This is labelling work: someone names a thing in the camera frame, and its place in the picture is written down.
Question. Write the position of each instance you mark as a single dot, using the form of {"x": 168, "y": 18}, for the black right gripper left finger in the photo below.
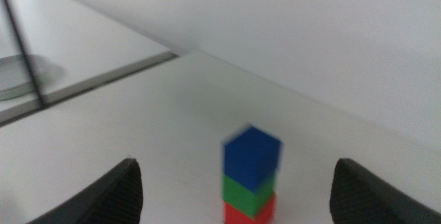
{"x": 117, "y": 196}

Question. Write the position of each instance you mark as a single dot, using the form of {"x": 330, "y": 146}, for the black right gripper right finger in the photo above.
{"x": 361, "y": 200}

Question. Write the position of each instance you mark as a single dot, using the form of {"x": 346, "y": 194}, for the green cube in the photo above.
{"x": 244, "y": 198}

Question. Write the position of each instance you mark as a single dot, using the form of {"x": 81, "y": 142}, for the blue cube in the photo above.
{"x": 251, "y": 158}

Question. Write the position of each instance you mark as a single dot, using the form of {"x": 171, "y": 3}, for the red cube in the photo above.
{"x": 241, "y": 217}

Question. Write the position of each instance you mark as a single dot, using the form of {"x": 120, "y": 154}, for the thin black stand pole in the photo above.
{"x": 25, "y": 53}

